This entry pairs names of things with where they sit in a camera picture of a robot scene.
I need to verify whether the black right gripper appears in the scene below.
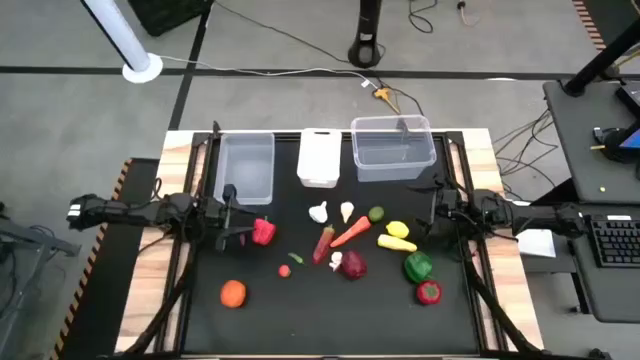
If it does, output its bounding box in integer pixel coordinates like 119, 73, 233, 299
407, 174, 470, 242

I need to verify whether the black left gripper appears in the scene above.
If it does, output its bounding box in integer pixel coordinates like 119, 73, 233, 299
197, 183, 257, 251

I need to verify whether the red bell pepper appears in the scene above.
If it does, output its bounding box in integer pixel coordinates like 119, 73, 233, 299
251, 216, 278, 247

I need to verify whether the yellow lemon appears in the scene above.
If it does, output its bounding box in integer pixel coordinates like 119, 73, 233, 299
385, 220, 411, 240

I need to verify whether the green bell pepper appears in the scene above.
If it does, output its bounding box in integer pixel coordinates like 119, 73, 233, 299
403, 250, 434, 285

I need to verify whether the orange fruit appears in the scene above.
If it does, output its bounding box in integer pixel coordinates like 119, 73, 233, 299
219, 279, 248, 309

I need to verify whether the orange carrot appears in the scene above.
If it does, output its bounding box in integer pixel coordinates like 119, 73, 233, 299
329, 215, 373, 249

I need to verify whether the red tomato with green stem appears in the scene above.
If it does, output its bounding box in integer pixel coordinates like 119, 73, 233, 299
416, 279, 443, 306

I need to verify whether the red chili pepper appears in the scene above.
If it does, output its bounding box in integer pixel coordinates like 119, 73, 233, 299
312, 224, 336, 266

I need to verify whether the frosted plastic bin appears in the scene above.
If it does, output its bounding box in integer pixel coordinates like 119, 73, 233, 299
213, 131, 276, 207

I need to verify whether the clear plastic bin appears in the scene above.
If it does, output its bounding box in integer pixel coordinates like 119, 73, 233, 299
349, 114, 438, 183

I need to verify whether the white plastic basket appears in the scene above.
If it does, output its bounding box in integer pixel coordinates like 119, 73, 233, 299
296, 127, 344, 190

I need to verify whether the white paper sheet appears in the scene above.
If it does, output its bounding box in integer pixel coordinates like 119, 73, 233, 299
514, 199, 557, 259

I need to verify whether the yellow plug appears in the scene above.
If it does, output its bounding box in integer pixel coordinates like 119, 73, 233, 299
373, 87, 401, 115

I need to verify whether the black table mat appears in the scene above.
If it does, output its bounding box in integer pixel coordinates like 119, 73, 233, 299
182, 134, 481, 356

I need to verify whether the black hazard-striped floor mat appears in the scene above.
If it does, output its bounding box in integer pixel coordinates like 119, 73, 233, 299
49, 157, 161, 360
572, 0, 640, 52

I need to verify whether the grey desk top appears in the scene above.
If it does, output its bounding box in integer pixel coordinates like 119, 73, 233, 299
559, 202, 640, 324
542, 77, 640, 205

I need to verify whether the black floor stand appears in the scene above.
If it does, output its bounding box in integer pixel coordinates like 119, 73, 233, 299
347, 0, 386, 70

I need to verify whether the black keyboard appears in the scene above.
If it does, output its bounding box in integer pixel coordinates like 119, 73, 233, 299
588, 214, 640, 269

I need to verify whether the black monitor stand base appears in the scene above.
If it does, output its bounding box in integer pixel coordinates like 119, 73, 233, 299
592, 126, 640, 164

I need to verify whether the grey metal stand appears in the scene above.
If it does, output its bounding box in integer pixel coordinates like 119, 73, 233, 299
0, 199, 82, 321

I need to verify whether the black crate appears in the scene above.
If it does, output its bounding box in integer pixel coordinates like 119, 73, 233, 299
127, 0, 215, 38

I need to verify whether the white tower fan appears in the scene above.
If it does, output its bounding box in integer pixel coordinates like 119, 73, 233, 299
79, 0, 165, 85

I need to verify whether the black slanted pole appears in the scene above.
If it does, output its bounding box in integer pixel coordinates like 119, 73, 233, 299
562, 17, 640, 98

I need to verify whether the dark laptop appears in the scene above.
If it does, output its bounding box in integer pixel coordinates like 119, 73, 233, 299
614, 81, 640, 120

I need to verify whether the black aluminium table frame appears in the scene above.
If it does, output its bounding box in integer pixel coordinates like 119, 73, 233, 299
154, 119, 546, 360

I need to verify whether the black floor cable bundle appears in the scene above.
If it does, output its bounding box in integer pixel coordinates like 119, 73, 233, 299
492, 107, 561, 194

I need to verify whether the black braided cable sleeve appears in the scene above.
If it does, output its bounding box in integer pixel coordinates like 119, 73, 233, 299
459, 234, 544, 357
122, 234, 199, 357

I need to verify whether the white floor cable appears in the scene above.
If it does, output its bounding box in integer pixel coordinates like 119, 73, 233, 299
158, 53, 379, 91

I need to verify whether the long black floor cable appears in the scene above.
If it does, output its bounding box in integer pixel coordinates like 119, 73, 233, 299
213, 0, 352, 65

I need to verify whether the looped black cable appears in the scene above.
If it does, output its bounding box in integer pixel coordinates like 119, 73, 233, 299
407, 0, 440, 35

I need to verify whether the beige cable with plug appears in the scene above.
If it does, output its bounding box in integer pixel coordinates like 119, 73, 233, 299
455, 0, 481, 26

